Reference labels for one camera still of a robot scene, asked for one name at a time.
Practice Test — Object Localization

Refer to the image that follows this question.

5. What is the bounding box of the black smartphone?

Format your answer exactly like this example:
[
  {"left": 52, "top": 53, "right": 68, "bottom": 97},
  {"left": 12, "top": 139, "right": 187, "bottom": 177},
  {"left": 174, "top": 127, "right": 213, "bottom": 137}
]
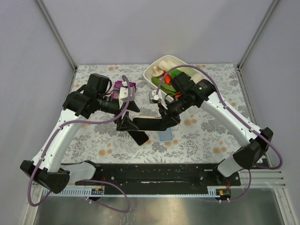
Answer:
[{"left": 132, "top": 116, "right": 166, "bottom": 131}]

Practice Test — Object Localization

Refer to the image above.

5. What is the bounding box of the toy mushroom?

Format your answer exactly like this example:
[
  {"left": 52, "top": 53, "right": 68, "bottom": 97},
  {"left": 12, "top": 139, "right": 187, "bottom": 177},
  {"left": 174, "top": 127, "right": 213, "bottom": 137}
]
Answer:
[{"left": 152, "top": 66, "right": 164, "bottom": 77}]

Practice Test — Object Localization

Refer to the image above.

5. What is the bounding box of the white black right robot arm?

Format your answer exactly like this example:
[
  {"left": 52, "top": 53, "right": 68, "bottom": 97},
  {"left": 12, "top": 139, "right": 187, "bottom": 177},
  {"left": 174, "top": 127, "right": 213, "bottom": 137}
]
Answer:
[{"left": 150, "top": 72, "right": 273, "bottom": 177}]

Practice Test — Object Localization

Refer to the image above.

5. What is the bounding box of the purple snack box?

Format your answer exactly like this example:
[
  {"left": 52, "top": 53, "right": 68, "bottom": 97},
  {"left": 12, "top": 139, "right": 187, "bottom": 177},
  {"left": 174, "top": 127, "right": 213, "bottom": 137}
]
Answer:
[{"left": 110, "top": 81, "right": 136, "bottom": 99}]

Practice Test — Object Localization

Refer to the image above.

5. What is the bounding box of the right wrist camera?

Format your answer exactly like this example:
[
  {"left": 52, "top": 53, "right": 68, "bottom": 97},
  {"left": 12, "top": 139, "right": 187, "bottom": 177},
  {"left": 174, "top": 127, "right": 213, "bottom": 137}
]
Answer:
[{"left": 149, "top": 90, "right": 167, "bottom": 109}]

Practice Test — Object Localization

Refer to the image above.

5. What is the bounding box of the white plastic basin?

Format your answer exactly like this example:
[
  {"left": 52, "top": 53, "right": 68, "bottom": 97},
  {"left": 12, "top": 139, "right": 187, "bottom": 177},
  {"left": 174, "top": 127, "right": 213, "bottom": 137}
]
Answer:
[{"left": 143, "top": 55, "right": 207, "bottom": 103}]

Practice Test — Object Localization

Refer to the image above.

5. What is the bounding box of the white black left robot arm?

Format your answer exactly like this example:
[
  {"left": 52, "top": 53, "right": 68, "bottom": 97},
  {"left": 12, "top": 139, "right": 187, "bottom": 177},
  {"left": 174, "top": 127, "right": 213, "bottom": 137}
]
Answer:
[{"left": 20, "top": 74, "right": 134, "bottom": 194}]

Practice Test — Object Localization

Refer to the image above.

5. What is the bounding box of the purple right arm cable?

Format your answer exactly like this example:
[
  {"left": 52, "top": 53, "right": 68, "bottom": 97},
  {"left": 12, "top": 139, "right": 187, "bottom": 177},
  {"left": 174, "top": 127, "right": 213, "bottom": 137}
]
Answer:
[{"left": 156, "top": 65, "right": 284, "bottom": 203}]

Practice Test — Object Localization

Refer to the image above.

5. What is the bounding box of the toy carrot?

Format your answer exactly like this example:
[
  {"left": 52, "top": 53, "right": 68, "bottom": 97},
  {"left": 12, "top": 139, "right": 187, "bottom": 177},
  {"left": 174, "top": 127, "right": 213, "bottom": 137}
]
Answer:
[{"left": 164, "top": 75, "right": 181, "bottom": 98}]

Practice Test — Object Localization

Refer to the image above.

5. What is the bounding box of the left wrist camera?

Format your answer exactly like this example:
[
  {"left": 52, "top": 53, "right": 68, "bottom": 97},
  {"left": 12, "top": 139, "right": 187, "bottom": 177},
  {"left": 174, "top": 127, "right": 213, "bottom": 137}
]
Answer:
[{"left": 118, "top": 87, "right": 136, "bottom": 108}]

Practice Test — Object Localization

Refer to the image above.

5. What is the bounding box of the floral table cloth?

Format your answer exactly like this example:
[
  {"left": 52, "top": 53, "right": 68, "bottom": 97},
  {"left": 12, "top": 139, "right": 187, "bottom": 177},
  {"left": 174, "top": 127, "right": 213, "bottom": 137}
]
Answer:
[{"left": 63, "top": 64, "right": 239, "bottom": 163}]

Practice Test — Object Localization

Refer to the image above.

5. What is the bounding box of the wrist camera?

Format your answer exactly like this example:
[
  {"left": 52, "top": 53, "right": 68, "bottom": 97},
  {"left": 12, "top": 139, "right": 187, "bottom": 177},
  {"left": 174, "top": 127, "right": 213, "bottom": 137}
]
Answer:
[
  {"left": 149, "top": 90, "right": 167, "bottom": 109},
  {"left": 118, "top": 87, "right": 136, "bottom": 108}
]

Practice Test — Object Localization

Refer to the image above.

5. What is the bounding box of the black phone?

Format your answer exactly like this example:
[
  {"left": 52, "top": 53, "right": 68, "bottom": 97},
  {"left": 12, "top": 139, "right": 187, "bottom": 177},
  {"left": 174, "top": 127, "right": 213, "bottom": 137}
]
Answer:
[{"left": 128, "top": 131, "right": 149, "bottom": 146}]

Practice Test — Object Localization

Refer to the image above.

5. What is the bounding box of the green toy pea pod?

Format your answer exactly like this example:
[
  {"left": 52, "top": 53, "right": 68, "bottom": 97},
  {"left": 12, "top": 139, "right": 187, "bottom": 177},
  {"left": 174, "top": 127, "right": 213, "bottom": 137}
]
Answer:
[{"left": 151, "top": 77, "right": 176, "bottom": 95}]

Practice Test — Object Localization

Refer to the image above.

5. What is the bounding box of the light blue phone case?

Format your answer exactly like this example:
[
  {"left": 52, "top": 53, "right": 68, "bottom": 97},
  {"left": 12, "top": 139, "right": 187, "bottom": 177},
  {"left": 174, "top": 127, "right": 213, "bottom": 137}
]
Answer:
[{"left": 158, "top": 128, "right": 173, "bottom": 143}]

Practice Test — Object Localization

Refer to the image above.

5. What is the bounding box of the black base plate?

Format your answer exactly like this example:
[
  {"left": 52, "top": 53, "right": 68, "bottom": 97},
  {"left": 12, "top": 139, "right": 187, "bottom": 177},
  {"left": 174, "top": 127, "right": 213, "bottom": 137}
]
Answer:
[{"left": 76, "top": 164, "right": 241, "bottom": 187}]

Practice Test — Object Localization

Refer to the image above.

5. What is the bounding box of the toy bok choy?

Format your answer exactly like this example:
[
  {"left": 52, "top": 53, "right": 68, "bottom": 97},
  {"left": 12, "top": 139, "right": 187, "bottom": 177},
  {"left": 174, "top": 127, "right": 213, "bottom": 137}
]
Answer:
[{"left": 157, "top": 60, "right": 182, "bottom": 79}]

